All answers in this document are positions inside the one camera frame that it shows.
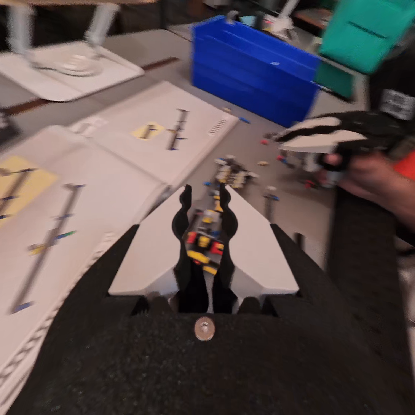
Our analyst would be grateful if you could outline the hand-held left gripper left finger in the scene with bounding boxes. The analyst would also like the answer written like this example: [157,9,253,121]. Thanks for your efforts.
[108,184,192,306]

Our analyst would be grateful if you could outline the person's right hand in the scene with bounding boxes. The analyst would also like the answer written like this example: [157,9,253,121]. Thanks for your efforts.
[316,152,415,227]

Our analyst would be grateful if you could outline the open instruction booklet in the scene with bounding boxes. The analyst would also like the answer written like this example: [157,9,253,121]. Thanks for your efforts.
[0,80,240,412]

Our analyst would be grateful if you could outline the scattered small lego pieces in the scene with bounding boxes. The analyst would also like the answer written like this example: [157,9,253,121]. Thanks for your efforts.
[224,107,325,190]

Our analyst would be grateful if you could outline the white desk stand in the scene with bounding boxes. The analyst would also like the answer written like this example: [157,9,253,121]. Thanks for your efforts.
[262,0,298,37]

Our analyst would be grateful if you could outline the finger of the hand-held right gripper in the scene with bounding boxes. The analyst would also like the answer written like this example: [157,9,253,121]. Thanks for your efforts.
[278,130,368,154]
[272,116,342,143]

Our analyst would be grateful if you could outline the teal felt bag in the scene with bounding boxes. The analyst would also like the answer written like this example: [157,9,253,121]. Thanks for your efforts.
[319,0,415,76]

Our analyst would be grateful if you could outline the black dimpled mat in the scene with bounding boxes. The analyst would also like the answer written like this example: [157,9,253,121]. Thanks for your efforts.
[326,188,415,415]

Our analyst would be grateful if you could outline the blue plastic bin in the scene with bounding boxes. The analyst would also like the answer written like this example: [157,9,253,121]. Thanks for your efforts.
[191,16,321,128]

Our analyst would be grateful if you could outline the dark green box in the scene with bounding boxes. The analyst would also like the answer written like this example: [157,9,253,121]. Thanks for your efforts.
[313,60,356,99]

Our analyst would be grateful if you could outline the long dark grey lego beam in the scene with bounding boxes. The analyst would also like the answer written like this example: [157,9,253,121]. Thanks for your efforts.
[263,195,276,225]

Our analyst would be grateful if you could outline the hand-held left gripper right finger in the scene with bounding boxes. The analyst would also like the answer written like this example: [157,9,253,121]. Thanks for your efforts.
[219,182,299,298]

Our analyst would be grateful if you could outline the partly built lego chassis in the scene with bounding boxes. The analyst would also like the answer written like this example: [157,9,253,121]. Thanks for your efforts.
[186,155,260,276]

